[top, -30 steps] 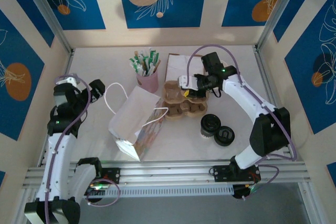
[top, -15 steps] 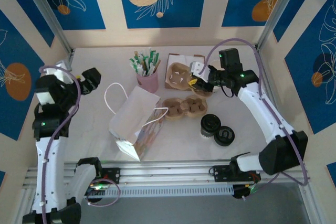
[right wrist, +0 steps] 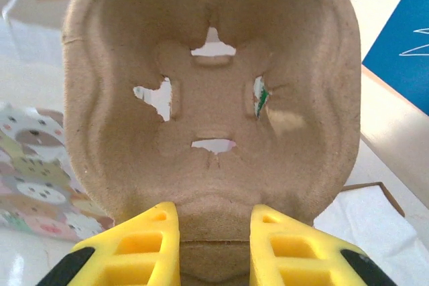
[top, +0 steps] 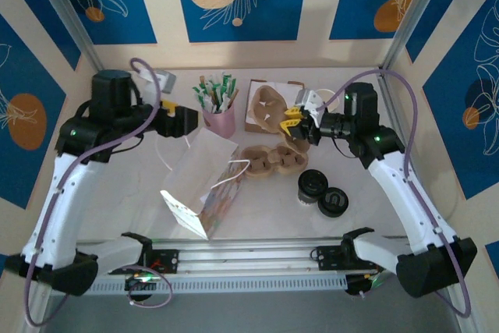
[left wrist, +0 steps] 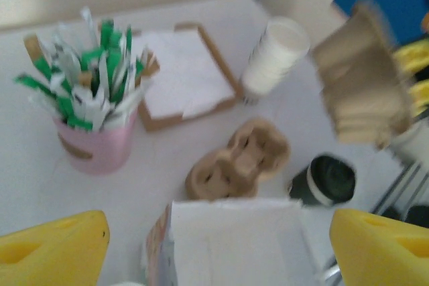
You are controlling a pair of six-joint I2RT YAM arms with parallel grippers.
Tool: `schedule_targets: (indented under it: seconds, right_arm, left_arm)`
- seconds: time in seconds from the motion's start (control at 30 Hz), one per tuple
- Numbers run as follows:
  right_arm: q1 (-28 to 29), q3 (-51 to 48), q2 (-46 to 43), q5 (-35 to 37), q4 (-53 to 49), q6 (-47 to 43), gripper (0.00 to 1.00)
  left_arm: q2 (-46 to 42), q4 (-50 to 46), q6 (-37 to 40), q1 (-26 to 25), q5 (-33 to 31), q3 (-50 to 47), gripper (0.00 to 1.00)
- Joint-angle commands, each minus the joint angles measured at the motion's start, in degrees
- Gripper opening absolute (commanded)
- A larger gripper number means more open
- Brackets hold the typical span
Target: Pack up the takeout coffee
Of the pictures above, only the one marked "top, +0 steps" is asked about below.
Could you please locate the brown cardboard napkin box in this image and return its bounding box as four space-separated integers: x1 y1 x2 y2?
244 79 306 134

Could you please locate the grey slotted cable duct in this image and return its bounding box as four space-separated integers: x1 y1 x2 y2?
89 273 348 293

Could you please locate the aluminium frame post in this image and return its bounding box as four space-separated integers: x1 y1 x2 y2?
29 0 110 79
380 0 449 75

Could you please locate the pink holder cup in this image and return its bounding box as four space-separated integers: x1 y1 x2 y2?
201 101 237 140

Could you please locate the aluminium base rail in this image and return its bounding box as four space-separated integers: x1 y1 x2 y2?
76 236 459 299

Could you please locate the coiled purple cable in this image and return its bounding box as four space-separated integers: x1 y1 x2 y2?
126 266 175 309

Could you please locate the brown cardboard cup carrier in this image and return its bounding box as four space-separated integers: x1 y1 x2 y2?
240 144 309 178
250 85 313 154

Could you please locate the white cartoon print paper bag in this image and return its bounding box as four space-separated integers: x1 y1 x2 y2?
155 126 253 241

